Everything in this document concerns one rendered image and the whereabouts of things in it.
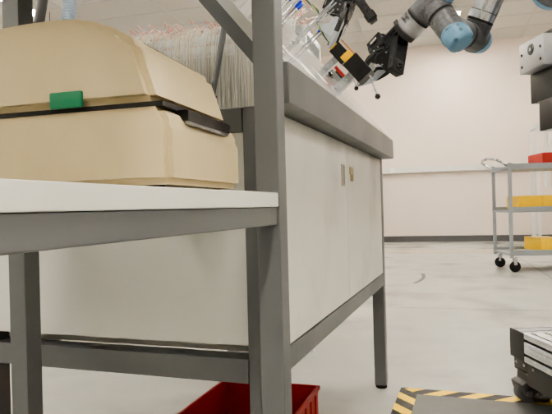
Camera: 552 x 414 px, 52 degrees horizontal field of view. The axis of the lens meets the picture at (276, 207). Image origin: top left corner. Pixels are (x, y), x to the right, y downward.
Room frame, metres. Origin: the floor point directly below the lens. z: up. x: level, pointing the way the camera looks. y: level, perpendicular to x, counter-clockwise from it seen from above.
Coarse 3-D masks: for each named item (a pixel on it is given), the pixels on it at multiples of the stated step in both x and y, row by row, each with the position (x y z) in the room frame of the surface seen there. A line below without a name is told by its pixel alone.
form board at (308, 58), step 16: (224, 0) 0.90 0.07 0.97; (240, 0) 1.05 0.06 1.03; (240, 16) 0.90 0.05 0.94; (288, 32) 1.71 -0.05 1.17; (288, 48) 1.15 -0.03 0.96; (304, 48) 1.75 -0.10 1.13; (304, 64) 1.19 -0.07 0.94; (320, 64) 1.89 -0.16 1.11; (320, 80) 1.23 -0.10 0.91; (336, 80) 1.93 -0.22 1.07; (336, 96) 1.27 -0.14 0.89
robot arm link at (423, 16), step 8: (416, 0) 1.56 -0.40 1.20; (424, 0) 1.53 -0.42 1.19; (432, 0) 1.52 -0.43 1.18; (440, 0) 1.51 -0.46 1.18; (448, 0) 1.51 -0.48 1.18; (416, 8) 1.55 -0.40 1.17; (424, 8) 1.53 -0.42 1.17; (432, 8) 1.52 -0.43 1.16; (416, 16) 1.55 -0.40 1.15; (424, 16) 1.55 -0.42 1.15; (424, 24) 1.56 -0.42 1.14
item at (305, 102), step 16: (288, 64) 0.87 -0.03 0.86; (288, 80) 0.87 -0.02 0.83; (304, 80) 0.95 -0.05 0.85; (288, 96) 0.87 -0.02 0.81; (304, 96) 0.95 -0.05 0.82; (320, 96) 1.05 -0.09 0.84; (288, 112) 0.96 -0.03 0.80; (304, 112) 0.96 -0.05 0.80; (320, 112) 1.05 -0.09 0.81; (336, 112) 1.17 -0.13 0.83; (352, 112) 1.33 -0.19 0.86; (320, 128) 1.17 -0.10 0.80; (336, 128) 1.17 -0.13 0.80; (352, 128) 1.32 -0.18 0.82; (368, 128) 1.52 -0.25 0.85; (352, 144) 1.48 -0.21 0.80; (368, 144) 1.51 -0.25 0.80; (384, 144) 1.80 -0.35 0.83
